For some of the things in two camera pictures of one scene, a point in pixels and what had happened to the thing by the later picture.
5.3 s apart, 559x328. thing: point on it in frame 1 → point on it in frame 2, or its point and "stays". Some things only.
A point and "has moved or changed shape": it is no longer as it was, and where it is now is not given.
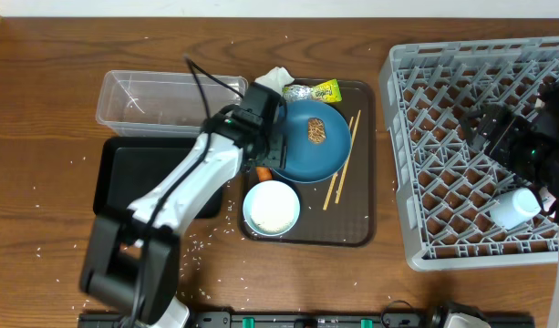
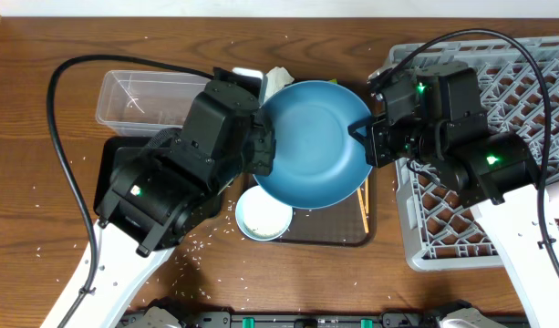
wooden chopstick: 334,178 → 367,195
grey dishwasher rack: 448,185 stays
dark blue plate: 309,162 has moved or changed shape
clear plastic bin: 164,104 stays
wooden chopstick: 347,158 → 363,212
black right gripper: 484,128 → 376,146
